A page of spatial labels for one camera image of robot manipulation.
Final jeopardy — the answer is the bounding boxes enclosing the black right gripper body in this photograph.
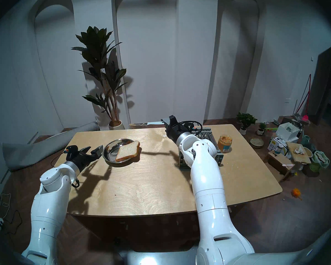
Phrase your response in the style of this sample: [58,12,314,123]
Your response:
[166,123,192,143]

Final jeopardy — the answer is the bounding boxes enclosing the white printed carton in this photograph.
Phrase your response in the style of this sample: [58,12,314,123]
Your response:
[268,137,286,154]

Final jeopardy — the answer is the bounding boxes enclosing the rolled grey mat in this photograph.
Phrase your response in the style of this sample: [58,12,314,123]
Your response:
[1,121,98,171]

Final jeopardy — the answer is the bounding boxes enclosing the grey rack with metal bars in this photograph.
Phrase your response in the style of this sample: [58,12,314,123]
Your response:
[178,127,224,171]

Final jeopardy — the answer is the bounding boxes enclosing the open peanut butter jar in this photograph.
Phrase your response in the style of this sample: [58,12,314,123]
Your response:
[218,135,233,153]

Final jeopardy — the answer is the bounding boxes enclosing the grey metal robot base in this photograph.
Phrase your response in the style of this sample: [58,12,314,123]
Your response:
[119,244,199,265]

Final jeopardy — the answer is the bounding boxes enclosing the tall potted plant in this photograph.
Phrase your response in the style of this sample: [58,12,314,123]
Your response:
[71,26,127,130]

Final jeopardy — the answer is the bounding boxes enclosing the red handled broom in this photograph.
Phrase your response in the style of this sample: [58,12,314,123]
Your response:
[294,74,311,123]

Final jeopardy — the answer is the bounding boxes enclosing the dark door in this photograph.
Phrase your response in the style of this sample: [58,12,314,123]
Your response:
[309,42,331,124]

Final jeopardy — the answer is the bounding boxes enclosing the slice of white bread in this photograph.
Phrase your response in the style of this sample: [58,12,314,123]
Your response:
[115,141,140,162]

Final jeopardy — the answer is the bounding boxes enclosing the wooden cutting board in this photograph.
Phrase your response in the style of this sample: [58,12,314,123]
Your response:
[286,142,311,165]

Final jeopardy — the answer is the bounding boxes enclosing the white square box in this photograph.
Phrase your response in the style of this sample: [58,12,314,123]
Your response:
[276,123,301,143]

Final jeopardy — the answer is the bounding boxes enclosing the brown cardboard box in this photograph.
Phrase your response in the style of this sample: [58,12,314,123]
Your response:
[267,150,295,181]

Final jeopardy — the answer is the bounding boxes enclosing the green mesh bag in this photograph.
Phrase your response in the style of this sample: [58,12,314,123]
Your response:
[309,151,330,174]

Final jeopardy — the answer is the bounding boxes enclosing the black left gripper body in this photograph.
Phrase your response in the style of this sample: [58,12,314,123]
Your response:
[65,145,93,171]

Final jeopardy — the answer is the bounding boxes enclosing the small bushy potted plant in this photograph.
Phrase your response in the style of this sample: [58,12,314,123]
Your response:
[236,112,257,135]

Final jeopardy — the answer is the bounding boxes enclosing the round metal plate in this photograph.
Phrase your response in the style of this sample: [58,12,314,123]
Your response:
[102,138,135,164]

